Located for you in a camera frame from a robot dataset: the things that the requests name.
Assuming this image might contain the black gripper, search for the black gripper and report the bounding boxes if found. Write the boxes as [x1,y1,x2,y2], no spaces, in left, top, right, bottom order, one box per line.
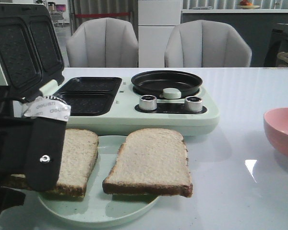
[0,86,66,214]

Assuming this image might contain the bread slice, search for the bread slice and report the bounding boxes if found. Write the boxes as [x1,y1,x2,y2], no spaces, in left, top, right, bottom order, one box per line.
[102,128,193,197]
[4,128,99,198]

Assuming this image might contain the green breakfast maker lid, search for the green breakfast maker lid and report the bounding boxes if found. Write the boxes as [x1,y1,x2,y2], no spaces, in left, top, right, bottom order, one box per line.
[0,3,64,101]

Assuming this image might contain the pink bowl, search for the pink bowl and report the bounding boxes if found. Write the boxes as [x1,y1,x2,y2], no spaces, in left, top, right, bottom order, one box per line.
[264,107,288,157]

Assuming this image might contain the green breakfast maker base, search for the green breakfast maker base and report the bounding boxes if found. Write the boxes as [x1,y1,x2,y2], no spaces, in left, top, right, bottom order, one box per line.
[54,76,219,136]

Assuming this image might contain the light green round plate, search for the light green round plate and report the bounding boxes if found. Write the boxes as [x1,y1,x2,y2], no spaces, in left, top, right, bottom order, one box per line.
[38,135,158,228]

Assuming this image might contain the left silver control knob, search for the left silver control knob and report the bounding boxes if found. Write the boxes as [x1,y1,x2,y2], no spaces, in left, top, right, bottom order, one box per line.
[139,95,157,111]

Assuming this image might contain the silver control knob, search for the silver control knob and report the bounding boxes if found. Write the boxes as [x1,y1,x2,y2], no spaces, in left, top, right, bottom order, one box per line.
[139,95,157,111]
[184,96,203,113]

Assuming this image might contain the left grey upholstered chair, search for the left grey upholstered chair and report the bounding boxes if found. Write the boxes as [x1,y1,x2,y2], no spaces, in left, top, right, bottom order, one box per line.
[66,18,139,68]

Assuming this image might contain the grey upholstered chair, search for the grey upholstered chair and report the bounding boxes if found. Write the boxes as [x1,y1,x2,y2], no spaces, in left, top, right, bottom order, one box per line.
[164,20,252,68]
[66,18,139,68]

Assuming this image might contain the black round frying pan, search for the black round frying pan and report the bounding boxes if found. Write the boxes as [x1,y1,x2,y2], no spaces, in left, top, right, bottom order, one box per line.
[131,70,203,99]

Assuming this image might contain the right silver control knob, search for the right silver control knob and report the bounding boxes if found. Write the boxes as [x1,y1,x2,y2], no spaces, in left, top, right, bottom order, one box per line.
[184,96,203,113]

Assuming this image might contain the white refrigerator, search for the white refrigerator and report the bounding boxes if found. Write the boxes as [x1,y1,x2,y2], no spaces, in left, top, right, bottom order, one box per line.
[138,0,182,68]

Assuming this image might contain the right grey upholstered chair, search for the right grey upholstered chair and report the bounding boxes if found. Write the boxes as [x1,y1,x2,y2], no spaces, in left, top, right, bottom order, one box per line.
[164,20,252,68]

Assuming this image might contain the yellow fruit plate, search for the yellow fruit plate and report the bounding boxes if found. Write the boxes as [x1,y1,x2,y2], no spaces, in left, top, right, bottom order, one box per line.
[239,0,261,10]

